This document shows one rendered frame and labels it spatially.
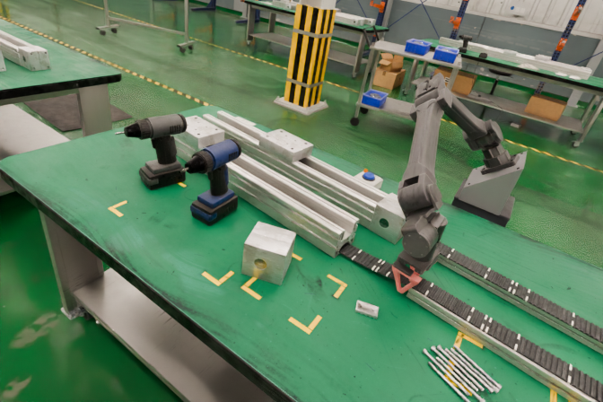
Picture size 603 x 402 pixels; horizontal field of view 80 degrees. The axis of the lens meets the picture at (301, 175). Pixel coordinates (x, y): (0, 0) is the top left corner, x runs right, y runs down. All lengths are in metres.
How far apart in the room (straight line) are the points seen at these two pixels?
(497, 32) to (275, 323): 8.02
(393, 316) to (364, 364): 0.15
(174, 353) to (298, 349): 0.74
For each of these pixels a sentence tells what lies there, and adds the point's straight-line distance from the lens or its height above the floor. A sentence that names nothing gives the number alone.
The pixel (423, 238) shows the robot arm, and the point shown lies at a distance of 0.77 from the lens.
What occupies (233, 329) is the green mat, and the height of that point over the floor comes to 0.78.
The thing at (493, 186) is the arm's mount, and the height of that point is 0.88.
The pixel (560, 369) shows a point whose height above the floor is 0.81.
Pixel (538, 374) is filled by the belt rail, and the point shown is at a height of 0.79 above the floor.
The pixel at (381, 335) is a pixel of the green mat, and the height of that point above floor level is 0.78.
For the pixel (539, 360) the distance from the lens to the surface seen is 0.97.
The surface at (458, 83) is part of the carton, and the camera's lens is 5.83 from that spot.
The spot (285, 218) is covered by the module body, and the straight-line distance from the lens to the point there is 1.04.
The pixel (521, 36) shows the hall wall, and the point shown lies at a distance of 8.46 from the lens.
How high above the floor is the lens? 1.43
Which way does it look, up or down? 30 degrees down
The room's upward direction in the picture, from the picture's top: 10 degrees clockwise
